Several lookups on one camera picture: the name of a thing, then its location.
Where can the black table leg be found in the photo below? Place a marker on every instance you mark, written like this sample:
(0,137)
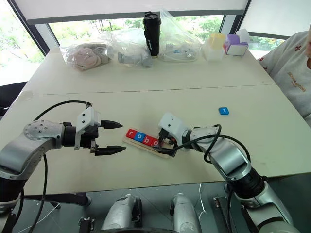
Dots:
(223,213)

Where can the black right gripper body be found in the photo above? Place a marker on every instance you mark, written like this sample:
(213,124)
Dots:
(164,134)

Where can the purple tissue box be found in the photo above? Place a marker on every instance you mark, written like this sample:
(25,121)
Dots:
(235,46)

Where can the white window blind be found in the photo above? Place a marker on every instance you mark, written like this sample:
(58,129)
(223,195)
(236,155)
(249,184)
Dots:
(279,17)
(136,8)

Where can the white and yellow translucent box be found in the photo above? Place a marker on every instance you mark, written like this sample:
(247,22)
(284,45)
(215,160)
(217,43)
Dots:
(213,47)

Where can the dark window frame post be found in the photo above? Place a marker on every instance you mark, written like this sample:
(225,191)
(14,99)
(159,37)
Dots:
(31,26)

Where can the clear bag with small items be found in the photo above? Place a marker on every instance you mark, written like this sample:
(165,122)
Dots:
(179,41)

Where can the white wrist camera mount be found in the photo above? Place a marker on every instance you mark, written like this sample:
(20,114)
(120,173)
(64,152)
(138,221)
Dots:
(172,123)
(88,119)

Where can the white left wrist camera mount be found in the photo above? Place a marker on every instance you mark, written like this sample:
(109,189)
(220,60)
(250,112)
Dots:
(88,119)

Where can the person in pale clothing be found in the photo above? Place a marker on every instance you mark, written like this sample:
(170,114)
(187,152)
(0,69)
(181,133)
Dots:
(291,70)

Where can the red letter tile o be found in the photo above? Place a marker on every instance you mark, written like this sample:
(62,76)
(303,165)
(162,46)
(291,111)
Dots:
(153,142)

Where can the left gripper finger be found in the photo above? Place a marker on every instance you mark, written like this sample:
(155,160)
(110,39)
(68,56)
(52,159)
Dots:
(109,150)
(110,124)

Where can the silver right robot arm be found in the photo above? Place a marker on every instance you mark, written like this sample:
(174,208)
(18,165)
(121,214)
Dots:
(233,160)

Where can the plastic bag with pink plush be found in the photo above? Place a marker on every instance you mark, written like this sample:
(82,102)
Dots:
(82,58)

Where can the black chair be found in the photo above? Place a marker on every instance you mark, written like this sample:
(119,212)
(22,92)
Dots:
(11,97)

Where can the blue letter tile o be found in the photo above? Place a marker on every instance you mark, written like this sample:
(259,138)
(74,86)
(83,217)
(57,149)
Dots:
(139,137)

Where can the black travel tumbler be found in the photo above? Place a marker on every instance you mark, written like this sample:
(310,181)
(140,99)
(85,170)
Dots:
(152,34)

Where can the wooden letter tray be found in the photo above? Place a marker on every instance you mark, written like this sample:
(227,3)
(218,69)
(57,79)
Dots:
(145,148)

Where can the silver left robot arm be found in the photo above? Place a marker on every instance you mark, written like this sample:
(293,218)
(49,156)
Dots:
(26,148)

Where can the red letter tile r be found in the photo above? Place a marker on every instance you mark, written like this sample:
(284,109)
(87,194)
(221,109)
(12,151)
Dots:
(131,133)

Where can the black table foot bracket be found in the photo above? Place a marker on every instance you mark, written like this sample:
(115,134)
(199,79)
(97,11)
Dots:
(86,223)

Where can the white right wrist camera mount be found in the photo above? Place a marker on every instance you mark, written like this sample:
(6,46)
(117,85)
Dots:
(172,123)

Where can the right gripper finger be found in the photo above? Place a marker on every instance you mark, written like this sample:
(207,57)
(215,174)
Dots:
(173,154)
(156,145)

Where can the blue letter tile t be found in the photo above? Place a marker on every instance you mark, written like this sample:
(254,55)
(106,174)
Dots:
(223,111)

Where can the plastic bag with grey parts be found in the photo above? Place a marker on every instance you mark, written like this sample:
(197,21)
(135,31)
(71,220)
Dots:
(131,48)

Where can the silver robot leg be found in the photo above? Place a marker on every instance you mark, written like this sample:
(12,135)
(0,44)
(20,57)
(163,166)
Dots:
(184,213)
(121,213)

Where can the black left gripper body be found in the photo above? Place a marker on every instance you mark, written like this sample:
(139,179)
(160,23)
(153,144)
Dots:
(88,139)

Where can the red letter tile b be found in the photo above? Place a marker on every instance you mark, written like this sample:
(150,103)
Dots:
(146,139)

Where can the black table frame bar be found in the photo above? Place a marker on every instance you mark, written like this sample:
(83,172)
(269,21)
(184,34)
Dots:
(63,197)

